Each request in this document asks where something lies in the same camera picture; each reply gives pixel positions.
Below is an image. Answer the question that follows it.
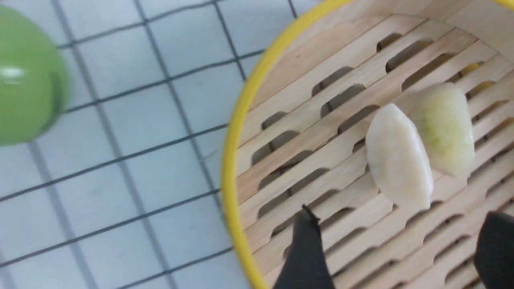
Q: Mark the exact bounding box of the bamboo steamer tray yellow rim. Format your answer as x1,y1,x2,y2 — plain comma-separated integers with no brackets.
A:
221,0,513,289

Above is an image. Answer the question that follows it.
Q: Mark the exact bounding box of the white black-grid tablecloth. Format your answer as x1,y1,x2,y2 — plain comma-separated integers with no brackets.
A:
1,0,318,289

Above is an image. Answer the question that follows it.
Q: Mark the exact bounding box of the white dumpling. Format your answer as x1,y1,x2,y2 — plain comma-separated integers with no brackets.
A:
365,104,434,212

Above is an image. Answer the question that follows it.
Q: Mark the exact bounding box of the green toy watermelon ball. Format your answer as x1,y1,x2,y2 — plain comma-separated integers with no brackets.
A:
0,5,70,146

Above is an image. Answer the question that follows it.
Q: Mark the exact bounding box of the greenish dumpling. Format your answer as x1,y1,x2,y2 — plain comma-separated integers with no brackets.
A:
410,83,475,176

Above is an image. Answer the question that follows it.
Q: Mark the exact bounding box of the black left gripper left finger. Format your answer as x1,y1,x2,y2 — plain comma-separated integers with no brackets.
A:
273,205,335,289

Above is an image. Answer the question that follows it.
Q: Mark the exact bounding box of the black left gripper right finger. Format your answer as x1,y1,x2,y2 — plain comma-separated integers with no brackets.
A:
474,212,514,289

